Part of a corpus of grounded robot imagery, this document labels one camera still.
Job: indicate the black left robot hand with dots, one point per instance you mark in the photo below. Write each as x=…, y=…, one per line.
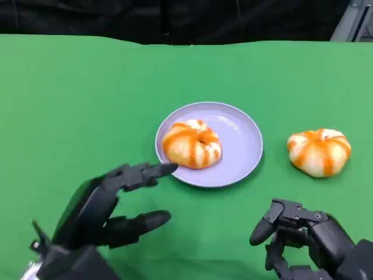
x=84, y=210

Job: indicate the green table cloth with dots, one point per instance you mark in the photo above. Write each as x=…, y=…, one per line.
x=87, y=102

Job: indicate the lilac plate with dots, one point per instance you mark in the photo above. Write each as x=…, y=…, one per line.
x=239, y=151

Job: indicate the grey metal frame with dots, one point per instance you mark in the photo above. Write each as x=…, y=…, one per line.
x=355, y=20

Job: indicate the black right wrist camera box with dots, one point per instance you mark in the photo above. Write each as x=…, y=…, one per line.
x=364, y=259

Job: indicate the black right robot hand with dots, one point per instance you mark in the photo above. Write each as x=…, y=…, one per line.
x=323, y=236

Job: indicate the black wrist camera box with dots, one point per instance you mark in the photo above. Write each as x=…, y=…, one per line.
x=75, y=265
x=364, y=259

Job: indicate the orange and white bread roll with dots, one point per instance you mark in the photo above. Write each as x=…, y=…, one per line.
x=319, y=154
x=189, y=146

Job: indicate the black backdrop cloth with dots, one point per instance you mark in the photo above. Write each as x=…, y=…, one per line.
x=175, y=20

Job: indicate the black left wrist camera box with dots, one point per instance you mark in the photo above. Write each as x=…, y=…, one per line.
x=75, y=265

